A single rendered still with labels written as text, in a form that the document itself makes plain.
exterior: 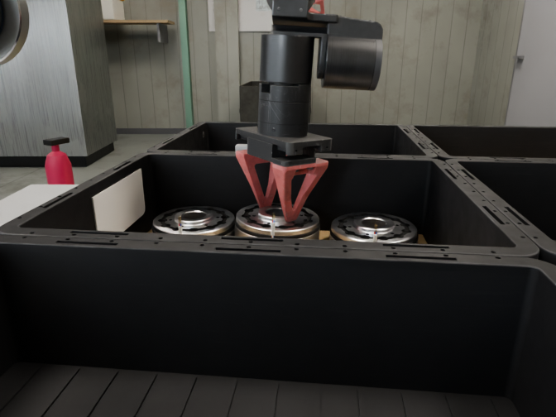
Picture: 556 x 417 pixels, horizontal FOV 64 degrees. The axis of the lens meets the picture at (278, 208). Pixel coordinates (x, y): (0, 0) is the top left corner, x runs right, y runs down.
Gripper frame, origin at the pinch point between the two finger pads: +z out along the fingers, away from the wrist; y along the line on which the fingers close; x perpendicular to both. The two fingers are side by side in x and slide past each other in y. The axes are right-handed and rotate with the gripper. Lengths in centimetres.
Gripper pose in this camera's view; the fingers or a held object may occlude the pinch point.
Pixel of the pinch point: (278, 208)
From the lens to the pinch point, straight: 53.8
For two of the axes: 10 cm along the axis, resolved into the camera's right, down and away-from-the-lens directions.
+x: -7.8, 1.6, -6.1
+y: -6.3, -2.8, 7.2
